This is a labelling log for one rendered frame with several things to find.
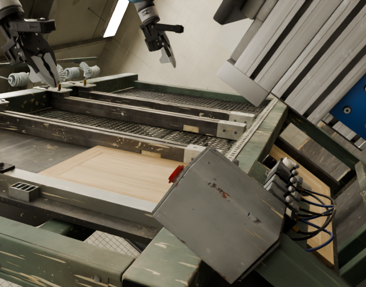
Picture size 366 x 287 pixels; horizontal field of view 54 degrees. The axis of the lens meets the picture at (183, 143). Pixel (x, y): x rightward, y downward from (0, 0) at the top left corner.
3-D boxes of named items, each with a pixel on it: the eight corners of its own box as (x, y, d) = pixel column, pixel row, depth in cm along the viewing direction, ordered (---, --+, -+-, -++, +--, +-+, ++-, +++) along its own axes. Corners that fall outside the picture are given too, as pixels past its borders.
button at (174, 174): (185, 175, 59) (175, 167, 59) (173, 192, 61) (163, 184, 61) (193, 167, 62) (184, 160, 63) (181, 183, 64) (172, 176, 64)
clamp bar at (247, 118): (250, 130, 186) (256, 84, 179) (61, 99, 224) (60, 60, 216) (253, 126, 195) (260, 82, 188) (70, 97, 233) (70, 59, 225)
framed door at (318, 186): (330, 268, 155) (334, 265, 154) (230, 186, 161) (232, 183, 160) (327, 189, 236) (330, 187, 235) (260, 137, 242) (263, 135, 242)
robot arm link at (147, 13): (157, 7, 148) (152, 4, 141) (161, 17, 149) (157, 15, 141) (141, 15, 150) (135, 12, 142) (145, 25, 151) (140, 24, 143)
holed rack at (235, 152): (222, 175, 112) (222, 173, 112) (213, 173, 113) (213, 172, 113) (279, 98, 261) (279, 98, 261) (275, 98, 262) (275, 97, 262)
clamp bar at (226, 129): (241, 142, 165) (248, 90, 158) (33, 106, 202) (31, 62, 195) (245, 136, 174) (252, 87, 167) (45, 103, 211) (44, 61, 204)
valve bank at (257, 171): (348, 256, 74) (256, 181, 77) (301, 295, 80) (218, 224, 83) (338, 175, 119) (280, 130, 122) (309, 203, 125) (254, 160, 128)
